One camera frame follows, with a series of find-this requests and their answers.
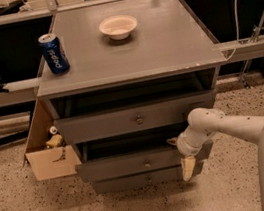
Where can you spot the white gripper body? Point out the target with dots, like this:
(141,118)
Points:
(184,148)

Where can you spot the cardboard box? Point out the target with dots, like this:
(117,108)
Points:
(47,163)

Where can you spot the white bowl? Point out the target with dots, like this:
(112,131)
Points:
(118,27)

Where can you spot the yellow object in box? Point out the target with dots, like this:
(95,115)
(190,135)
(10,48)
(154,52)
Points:
(55,141)

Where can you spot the grey drawer cabinet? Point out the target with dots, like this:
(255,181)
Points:
(90,101)

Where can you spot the grey bottom drawer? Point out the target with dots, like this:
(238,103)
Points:
(140,180)

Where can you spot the grey top drawer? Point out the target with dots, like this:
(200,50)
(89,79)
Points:
(133,118)

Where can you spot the blue pepsi can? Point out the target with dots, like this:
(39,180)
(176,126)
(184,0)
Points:
(53,54)

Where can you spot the grey drawer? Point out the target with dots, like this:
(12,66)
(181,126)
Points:
(140,180)
(129,154)
(133,118)

